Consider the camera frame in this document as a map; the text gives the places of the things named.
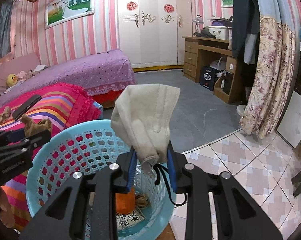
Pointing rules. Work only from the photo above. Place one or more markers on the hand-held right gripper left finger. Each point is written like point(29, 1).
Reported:
point(133, 170)

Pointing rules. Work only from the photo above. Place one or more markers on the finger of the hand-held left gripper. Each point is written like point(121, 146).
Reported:
point(38, 137)
point(13, 134)

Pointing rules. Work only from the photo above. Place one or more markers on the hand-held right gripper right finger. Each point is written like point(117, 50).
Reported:
point(171, 172)

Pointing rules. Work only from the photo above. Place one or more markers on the brown paper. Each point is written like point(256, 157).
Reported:
point(40, 126)
point(141, 201)

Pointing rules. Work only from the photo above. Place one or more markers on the blue plastic basket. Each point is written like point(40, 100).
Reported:
point(65, 140)

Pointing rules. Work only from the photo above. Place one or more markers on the orange plastic lid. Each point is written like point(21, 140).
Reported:
point(125, 202)

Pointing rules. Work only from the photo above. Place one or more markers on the printed snack packet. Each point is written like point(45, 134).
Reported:
point(130, 220)

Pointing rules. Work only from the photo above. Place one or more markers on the white face mask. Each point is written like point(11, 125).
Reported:
point(143, 115)

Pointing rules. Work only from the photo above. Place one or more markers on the person's left hand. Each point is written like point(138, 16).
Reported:
point(3, 210)

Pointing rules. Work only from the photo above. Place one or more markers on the black phone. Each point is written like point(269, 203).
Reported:
point(26, 107)

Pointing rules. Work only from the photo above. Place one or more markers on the striped pink blanket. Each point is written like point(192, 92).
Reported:
point(65, 102)

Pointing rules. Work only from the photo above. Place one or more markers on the yellow duck plush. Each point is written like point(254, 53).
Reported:
point(11, 80)

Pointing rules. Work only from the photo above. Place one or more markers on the clothes on bed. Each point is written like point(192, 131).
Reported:
point(33, 72)

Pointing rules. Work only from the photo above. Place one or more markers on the pink bed headboard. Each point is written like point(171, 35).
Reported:
point(13, 65)

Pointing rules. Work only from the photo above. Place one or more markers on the purple dotted bed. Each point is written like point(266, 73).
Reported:
point(95, 72)

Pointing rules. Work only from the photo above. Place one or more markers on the black paper bag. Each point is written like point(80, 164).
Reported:
point(209, 78)

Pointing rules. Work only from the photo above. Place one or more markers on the grey hanging cloth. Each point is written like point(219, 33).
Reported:
point(0, 30)

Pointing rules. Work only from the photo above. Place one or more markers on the white fan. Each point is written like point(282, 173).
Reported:
point(218, 63)

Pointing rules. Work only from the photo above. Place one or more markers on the wooden desk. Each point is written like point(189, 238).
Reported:
point(190, 55)

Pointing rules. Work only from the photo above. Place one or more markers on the white wardrobe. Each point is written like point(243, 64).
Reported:
point(153, 42)

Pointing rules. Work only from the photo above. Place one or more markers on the white panel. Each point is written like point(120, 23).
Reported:
point(294, 120)

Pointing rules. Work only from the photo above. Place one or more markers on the floral curtain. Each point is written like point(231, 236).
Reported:
point(270, 80)

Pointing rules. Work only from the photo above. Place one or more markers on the white storage box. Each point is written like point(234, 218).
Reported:
point(219, 31)

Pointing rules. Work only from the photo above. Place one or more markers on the dark hanging garment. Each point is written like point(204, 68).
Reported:
point(243, 17)

